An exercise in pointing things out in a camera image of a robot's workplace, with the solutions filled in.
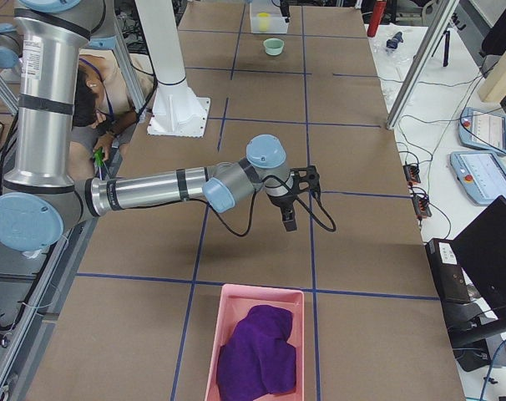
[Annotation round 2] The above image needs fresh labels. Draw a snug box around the yellow paper cup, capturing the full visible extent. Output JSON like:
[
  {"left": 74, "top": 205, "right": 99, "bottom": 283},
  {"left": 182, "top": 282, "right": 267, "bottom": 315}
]
[{"left": 256, "top": 13, "right": 271, "bottom": 33}]

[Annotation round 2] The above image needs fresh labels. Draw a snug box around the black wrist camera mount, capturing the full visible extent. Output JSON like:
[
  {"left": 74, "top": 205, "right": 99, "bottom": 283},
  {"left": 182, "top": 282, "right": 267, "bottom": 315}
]
[{"left": 291, "top": 165, "right": 321, "bottom": 201}]

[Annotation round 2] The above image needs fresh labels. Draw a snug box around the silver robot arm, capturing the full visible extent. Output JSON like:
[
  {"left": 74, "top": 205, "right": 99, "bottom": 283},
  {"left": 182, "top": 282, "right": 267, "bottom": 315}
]
[{"left": 0, "top": 1, "right": 299, "bottom": 251}]

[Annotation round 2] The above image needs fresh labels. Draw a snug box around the pale green bowl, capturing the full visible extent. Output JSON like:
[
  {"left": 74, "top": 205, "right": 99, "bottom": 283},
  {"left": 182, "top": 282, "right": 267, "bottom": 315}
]
[{"left": 263, "top": 38, "right": 285, "bottom": 56}]

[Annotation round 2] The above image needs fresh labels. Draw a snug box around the red bottle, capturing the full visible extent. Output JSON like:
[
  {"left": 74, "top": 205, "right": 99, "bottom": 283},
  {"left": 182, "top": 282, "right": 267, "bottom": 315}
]
[{"left": 367, "top": 0, "right": 387, "bottom": 38}]

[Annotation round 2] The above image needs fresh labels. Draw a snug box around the pink plastic box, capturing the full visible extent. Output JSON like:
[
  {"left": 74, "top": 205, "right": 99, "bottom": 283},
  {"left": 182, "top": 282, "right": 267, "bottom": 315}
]
[{"left": 205, "top": 284, "right": 305, "bottom": 400}]

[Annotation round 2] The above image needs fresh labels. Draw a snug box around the wooden beam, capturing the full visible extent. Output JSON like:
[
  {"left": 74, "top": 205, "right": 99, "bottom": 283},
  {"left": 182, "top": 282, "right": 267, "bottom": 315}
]
[{"left": 478, "top": 51, "right": 506, "bottom": 103}]

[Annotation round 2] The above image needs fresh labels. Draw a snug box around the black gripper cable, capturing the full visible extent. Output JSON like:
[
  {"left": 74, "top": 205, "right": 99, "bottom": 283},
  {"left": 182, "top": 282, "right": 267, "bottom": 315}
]
[{"left": 210, "top": 175, "right": 337, "bottom": 238}]

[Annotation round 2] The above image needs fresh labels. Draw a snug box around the purple microfibre cloth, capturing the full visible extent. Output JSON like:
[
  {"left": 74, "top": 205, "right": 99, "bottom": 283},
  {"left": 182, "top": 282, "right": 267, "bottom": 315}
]
[{"left": 216, "top": 305, "right": 296, "bottom": 400}]

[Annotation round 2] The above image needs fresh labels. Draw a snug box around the teach pendant lower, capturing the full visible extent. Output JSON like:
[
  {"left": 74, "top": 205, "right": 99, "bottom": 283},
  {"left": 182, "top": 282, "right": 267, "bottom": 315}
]
[{"left": 449, "top": 150, "right": 506, "bottom": 206}]

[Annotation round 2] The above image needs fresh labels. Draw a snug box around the black monitor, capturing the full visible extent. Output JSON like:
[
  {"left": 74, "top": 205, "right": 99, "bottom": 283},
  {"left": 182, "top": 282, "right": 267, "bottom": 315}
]
[{"left": 452, "top": 196, "right": 506, "bottom": 318}]

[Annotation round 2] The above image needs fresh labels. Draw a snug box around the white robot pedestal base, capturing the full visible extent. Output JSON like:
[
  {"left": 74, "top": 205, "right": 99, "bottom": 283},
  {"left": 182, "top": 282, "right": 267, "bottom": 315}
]
[{"left": 135, "top": 0, "right": 210, "bottom": 138}]

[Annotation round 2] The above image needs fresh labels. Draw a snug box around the translucent plastic bin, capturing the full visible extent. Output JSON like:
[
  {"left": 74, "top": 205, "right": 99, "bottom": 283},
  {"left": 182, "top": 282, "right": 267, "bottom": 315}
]
[{"left": 249, "top": 0, "right": 291, "bottom": 34}]

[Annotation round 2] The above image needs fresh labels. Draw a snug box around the teach pendant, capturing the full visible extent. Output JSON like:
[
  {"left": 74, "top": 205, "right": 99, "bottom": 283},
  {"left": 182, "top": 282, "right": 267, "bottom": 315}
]
[
  {"left": 449, "top": 150, "right": 506, "bottom": 206},
  {"left": 458, "top": 107, "right": 506, "bottom": 155}
]

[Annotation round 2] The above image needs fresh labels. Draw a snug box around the aluminium profile post right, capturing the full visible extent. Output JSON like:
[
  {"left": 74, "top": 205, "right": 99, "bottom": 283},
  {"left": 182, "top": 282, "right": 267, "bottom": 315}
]
[{"left": 386, "top": 0, "right": 459, "bottom": 129}]

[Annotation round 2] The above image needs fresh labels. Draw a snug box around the seated person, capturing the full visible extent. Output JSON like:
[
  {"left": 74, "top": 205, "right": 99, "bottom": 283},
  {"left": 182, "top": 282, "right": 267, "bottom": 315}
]
[{"left": 68, "top": 49, "right": 139, "bottom": 181}]

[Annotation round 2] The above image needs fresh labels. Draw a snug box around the teach pendant upper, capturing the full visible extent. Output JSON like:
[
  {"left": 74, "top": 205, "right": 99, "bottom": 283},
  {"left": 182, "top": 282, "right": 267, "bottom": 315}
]
[{"left": 458, "top": 107, "right": 506, "bottom": 155}]

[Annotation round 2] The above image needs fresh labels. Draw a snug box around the blue object on side table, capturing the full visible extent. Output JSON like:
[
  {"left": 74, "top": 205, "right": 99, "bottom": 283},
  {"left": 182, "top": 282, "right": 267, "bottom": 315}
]
[{"left": 386, "top": 31, "right": 403, "bottom": 50}]

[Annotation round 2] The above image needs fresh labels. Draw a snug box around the black computer case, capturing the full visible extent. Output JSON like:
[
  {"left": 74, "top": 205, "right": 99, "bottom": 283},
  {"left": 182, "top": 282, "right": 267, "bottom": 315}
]
[{"left": 425, "top": 238, "right": 470, "bottom": 304}]

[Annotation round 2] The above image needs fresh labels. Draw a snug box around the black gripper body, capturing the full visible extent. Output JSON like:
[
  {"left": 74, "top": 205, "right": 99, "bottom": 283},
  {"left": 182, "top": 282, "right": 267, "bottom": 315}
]
[
  {"left": 269, "top": 193, "right": 296, "bottom": 210},
  {"left": 279, "top": 0, "right": 290, "bottom": 17}
]

